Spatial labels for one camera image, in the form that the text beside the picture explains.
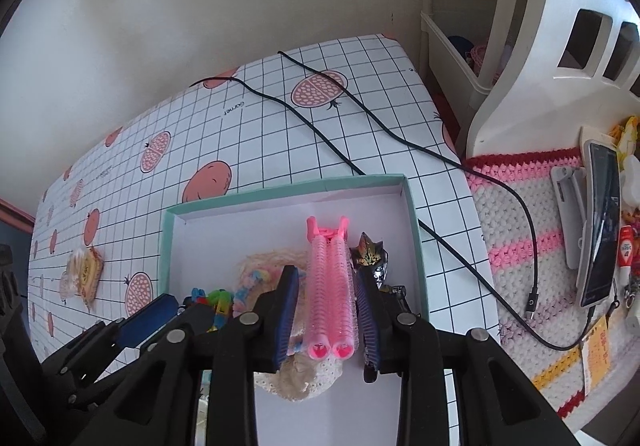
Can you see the black gold robot figure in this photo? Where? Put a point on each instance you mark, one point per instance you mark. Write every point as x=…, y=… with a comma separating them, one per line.
x=371, y=255

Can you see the crocheted pink white mat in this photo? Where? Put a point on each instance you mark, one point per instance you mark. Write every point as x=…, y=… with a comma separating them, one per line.
x=539, y=319

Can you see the black toy car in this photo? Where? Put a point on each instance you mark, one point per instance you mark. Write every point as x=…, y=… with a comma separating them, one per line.
x=399, y=292

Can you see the smartphone on stand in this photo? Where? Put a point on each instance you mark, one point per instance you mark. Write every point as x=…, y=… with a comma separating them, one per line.
x=598, y=257

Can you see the orange snack packet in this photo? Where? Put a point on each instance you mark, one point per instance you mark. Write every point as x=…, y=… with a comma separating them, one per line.
x=88, y=267

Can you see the white phone stand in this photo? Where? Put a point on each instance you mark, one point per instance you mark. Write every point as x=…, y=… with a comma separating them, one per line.
x=569, y=184

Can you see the teal white shallow box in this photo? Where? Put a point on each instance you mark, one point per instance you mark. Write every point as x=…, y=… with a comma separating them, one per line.
x=203, y=244

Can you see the pomegranate grid tablecloth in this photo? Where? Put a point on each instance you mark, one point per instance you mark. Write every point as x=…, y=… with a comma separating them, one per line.
x=325, y=110

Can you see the white shelf unit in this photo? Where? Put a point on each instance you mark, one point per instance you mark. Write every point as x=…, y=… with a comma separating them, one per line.
x=531, y=75

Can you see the pink hair roller clip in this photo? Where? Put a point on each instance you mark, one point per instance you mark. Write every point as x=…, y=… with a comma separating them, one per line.
x=331, y=323

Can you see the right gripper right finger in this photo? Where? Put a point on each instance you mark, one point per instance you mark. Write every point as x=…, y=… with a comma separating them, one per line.
x=455, y=388

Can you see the cotton swab bag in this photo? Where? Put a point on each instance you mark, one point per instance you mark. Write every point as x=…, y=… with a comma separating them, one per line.
x=70, y=280

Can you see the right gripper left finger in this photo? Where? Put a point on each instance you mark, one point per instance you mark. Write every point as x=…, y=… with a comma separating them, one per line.
x=156, y=403

